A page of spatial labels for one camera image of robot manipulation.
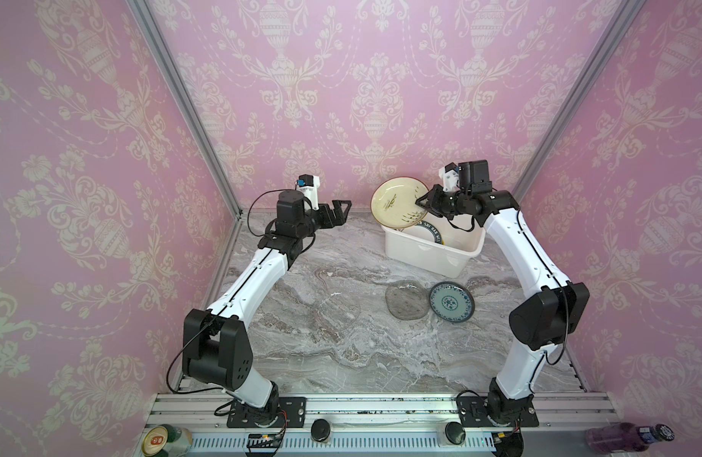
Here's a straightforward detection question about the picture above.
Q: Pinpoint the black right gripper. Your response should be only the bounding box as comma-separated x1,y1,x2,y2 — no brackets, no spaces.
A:
417,185,475,220

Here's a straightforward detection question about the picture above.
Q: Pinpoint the white plate green lettered rim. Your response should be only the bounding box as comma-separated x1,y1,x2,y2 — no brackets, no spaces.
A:
405,220,444,245

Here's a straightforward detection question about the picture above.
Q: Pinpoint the cream plate with leaf motif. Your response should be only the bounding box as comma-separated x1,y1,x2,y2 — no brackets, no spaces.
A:
370,176,429,230

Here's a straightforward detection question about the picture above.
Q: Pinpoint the small blue patterned plate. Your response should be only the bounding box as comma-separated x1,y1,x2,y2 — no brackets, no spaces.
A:
429,282,476,323

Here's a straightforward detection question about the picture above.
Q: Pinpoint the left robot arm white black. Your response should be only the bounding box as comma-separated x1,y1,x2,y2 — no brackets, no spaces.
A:
179,190,352,422

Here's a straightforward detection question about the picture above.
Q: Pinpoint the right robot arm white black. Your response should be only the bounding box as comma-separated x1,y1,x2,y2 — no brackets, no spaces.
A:
416,185,590,425

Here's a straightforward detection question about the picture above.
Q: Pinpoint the white plastic bin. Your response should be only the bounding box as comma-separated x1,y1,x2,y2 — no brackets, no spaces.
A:
383,213,486,278

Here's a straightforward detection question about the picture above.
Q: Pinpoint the black knob left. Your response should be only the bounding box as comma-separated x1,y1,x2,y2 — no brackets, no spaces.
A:
311,419,332,443

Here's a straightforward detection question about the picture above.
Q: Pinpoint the black knob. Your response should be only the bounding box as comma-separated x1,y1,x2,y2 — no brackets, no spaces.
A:
311,419,332,443
440,422,466,446

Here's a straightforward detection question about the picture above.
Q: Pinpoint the black knob right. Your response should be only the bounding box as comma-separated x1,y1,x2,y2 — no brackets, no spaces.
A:
440,422,466,446

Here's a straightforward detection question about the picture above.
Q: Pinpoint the green can with red logo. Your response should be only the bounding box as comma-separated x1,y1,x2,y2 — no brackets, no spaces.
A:
141,424,193,457

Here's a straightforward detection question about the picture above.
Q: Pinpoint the purple drink bottle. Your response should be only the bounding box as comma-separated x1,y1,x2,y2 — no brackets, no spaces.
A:
584,423,676,454

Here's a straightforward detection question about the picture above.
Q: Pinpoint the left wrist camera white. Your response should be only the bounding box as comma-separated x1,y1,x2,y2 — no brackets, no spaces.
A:
297,174,320,211

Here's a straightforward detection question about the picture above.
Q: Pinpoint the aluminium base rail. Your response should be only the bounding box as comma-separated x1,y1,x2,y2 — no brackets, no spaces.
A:
145,392,619,456

